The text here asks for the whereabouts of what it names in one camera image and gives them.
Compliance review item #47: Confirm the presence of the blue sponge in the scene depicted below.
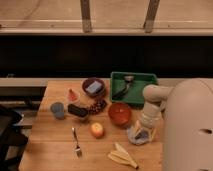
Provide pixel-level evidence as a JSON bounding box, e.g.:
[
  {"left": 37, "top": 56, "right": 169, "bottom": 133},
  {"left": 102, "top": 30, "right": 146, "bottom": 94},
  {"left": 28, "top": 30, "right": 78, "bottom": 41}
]
[{"left": 86, "top": 81, "right": 102, "bottom": 94}]

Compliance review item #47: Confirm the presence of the blue cup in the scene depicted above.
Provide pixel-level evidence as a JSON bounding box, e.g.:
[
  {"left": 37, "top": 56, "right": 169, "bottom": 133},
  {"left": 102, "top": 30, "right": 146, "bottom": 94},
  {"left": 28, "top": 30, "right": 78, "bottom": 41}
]
[{"left": 50, "top": 102, "right": 65, "bottom": 119}]

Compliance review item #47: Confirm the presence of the red-yellow apple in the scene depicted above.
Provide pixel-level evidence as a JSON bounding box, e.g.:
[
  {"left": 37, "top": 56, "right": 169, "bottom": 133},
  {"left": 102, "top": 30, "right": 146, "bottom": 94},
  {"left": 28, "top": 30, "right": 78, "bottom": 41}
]
[{"left": 90, "top": 122, "right": 104, "bottom": 138}]

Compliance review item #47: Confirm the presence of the metal fork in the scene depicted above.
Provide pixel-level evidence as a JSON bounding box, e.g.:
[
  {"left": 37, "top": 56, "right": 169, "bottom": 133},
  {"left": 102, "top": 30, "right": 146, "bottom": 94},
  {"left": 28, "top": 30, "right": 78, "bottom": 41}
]
[{"left": 72, "top": 127, "right": 82, "bottom": 158}]

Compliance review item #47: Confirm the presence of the grey-blue towel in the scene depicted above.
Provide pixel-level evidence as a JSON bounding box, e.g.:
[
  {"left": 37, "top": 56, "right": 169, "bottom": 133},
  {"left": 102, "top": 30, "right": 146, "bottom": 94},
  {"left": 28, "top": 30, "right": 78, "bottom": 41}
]
[{"left": 126, "top": 127, "right": 152, "bottom": 145}]

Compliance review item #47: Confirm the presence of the purple bowl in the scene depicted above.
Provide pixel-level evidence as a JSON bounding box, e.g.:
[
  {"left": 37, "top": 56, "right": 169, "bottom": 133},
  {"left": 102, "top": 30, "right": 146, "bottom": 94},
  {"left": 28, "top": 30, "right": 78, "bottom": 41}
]
[{"left": 82, "top": 77, "right": 106, "bottom": 98}]

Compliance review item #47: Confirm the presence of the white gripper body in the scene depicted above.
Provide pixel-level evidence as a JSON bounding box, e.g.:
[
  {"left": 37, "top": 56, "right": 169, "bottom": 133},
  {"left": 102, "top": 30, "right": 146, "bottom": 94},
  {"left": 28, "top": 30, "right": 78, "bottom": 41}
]
[{"left": 140, "top": 103, "right": 161, "bottom": 128}]

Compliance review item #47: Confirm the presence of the black-handled metal ladle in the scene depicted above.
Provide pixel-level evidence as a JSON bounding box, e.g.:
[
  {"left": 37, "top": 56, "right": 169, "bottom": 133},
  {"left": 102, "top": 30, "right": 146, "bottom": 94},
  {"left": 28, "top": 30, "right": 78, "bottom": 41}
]
[{"left": 113, "top": 75, "right": 134, "bottom": 99}]

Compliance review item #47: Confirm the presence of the green plastic tray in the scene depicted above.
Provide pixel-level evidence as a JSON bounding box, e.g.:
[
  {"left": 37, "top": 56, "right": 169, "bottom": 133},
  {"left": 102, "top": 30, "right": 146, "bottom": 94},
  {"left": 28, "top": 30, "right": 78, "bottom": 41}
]
[{"left": 110, "top": 72, "right": 158, "bottom": 108}]

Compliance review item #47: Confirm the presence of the watermelon slice toy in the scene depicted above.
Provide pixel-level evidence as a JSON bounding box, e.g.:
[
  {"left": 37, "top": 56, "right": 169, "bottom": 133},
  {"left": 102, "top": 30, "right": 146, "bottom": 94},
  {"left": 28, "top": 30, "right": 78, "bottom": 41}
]
[{"left": 68, "top": 89, "right": 78, "bottom": 101}]

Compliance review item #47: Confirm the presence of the red bowl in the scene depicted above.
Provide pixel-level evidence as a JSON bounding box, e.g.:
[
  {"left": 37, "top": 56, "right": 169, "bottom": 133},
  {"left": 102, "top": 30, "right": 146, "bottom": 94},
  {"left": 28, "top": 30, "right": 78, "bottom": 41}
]
[{"left": 108, "top": 102, "right": 132, "bottom": 126}]

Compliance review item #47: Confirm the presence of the bunch of dark grapes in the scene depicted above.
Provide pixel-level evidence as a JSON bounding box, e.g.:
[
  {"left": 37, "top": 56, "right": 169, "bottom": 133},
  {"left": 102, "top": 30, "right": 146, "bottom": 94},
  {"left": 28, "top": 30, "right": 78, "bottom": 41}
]
[{"left": 87, "top": 99, "right": 107, "bottom": 115}]

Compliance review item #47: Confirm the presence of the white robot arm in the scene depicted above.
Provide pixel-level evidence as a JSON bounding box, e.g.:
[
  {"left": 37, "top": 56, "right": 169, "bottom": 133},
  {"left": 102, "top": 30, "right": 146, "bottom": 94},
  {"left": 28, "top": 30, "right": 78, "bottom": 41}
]
[{"left": 142, "top": 78, "right": 213, "bottom": 171}]

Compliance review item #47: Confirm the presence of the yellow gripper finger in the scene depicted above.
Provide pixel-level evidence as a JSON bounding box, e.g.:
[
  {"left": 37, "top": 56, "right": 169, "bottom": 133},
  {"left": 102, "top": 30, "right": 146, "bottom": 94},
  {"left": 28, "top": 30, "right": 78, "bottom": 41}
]
[
  {"left": 133, "top": 120, "right": 141, "bottom": 138},
  {"left": 150, "top": 128, "right": 157, "bottom": 140}
]

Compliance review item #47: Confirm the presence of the black chair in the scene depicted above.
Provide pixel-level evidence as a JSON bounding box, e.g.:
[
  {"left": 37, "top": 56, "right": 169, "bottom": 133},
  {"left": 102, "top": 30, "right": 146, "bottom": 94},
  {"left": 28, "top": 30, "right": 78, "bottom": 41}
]
[{"left": 0, "top": 105, "right": 28, "bottom": 171}]

